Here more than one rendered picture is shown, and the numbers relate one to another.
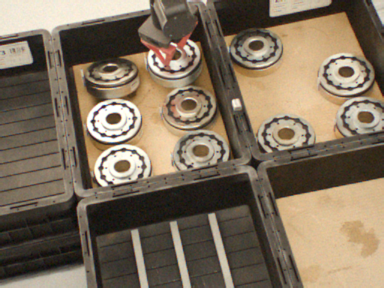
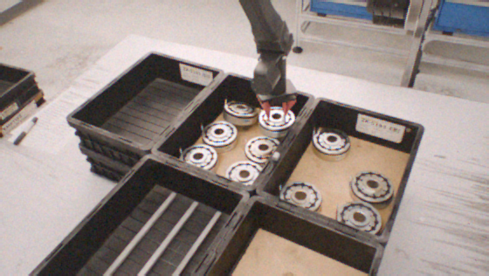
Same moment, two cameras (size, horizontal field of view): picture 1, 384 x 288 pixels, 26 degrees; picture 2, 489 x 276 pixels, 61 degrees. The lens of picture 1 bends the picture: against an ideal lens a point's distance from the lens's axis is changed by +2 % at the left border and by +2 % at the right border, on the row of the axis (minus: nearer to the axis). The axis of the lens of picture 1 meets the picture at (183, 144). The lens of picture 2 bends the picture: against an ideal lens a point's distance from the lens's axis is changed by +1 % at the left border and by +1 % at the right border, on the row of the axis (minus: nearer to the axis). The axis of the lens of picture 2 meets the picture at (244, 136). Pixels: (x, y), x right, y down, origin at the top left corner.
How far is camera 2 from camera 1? 0.65 m
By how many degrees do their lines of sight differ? 26
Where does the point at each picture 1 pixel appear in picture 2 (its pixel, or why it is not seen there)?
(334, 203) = (294, 256)
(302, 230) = (260, 258)
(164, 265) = (170, 222)
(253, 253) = not seen: hidden behind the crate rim
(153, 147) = (228, 160)
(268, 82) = (324, 164)
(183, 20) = (264, 82)
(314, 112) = (335, 197)
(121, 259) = (154, 203)
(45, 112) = not seen: hidden behind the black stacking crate
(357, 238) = not seen: outside the picture
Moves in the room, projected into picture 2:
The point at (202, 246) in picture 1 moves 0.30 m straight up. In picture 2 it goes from (199, 226) to (181, 135)
